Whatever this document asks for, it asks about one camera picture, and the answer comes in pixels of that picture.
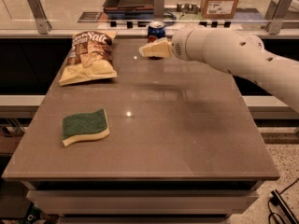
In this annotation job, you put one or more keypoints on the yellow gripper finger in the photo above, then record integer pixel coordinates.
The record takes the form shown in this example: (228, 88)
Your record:
(160, 48)

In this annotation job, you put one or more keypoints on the blue Pepsi can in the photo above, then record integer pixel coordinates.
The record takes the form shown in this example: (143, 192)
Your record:
(156, 32)

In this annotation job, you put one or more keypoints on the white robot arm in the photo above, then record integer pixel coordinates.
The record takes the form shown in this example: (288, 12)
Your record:
(232, 52)

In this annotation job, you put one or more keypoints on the brown and yellow chip bag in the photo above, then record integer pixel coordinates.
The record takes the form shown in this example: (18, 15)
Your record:
(90, 58)

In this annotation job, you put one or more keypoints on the cardboard box with label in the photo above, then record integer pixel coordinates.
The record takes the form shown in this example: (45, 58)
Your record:
(218, 9)

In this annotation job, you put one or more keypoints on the green and yellow sponge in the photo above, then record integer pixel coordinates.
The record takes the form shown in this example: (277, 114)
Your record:
(85, 127)

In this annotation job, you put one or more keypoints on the grey table drawer front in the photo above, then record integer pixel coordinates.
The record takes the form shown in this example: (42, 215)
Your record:
(142, 202)

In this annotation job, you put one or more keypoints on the black power strip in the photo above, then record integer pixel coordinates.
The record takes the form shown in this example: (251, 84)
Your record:
(277, 200)

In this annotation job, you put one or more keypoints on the middle metal glass bracket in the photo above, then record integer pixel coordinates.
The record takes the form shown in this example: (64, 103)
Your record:
(158, 10)

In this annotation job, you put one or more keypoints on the metal glass bracket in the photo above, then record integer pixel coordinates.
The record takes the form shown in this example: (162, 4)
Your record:
(275, 25)
(42, 23)
(158, 10)

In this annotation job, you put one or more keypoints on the left metal glass bracket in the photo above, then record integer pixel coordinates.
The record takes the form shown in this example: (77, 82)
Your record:
(42, 23)

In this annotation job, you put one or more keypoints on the right metal glass bracket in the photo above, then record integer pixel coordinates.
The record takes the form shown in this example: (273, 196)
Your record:
(275, 25)

